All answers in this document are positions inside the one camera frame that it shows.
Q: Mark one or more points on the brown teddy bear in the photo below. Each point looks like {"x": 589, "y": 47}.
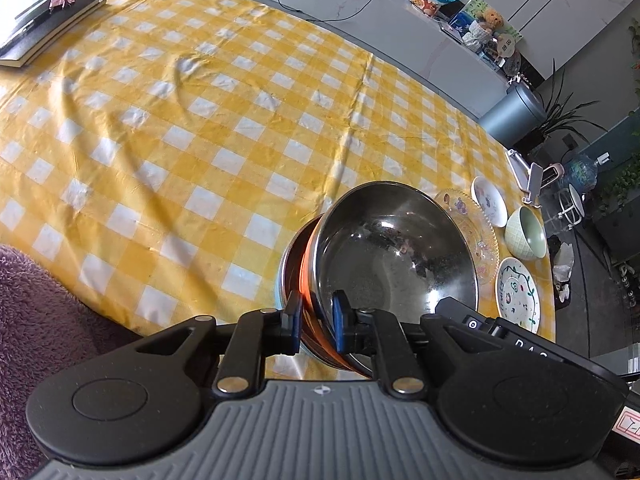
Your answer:
{"x": 490, "y": 20}

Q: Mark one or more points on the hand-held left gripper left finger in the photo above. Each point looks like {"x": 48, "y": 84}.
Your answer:
{"x": 295, "y": 316}

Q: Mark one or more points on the white low cabinet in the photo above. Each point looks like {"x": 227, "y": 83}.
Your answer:
{"x": 400, "y": 50}

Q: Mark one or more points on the black book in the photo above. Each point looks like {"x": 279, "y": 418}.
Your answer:
{"x": 60, "y": 30}

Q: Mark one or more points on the pale green ceramic bowl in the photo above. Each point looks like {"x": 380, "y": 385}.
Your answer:
{"x": 525, "y": 241}

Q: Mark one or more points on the white plastic bag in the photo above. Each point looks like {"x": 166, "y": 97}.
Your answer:
{"x": 562, "y": 260}

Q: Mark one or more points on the small white floral plate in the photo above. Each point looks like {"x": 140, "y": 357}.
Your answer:
{"x": 488, "y": 201}

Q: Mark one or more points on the teal partition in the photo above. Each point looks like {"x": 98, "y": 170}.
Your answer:
{"x": 620, "y": 135}

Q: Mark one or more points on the white round hand fan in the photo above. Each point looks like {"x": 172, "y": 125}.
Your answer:
{"x": 505, "y": 47}

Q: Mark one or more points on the long-leaf potted plant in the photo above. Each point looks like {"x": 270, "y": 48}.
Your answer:
{"x": 560, "y": 117}

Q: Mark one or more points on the hanging vine plant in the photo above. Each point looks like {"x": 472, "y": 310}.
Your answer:
{"x": 635, "y": 50}

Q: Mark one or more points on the white round stand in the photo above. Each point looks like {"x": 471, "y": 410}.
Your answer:
{"x": 574, "y": 205}

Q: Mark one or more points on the grey book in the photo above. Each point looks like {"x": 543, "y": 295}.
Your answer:
{"x": 25, "y": 22}

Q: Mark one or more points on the pink small appliance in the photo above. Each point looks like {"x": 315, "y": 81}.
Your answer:
{"x": 553, "y": 175}

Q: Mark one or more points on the clear glass floral plate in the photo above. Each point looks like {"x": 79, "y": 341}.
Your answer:
{"x": 480, "y": 246}

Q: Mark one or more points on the purple fleece blanket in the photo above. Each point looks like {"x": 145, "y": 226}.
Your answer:
{"x": 40, "y": 320}

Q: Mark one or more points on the yellow checkered tablecloth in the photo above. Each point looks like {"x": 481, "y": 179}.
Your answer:
{"x": 200, "y": 135}

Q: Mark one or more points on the grey trash can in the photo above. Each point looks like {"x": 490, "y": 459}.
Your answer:
{"x": 510, "y": 115}

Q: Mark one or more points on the blue water bottle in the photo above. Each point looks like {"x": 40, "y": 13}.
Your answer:
{"x": 582, "y": 172}

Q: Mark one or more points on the orange stainless steel bowl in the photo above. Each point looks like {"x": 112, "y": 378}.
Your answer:
{"x": 390, "y": 260}

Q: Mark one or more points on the white plate with vine pattern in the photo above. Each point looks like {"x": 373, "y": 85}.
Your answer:
{"x": 517, "y": 296}

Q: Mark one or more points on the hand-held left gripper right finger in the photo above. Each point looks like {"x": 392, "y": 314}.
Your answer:
{"x": 342, "y": 322}

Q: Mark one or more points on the white clamp desk lamp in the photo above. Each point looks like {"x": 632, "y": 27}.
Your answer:
{"x": 522, "y": 170}

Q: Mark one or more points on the green ivy plant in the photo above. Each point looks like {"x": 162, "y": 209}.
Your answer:
{"x": 620, "y": 185}

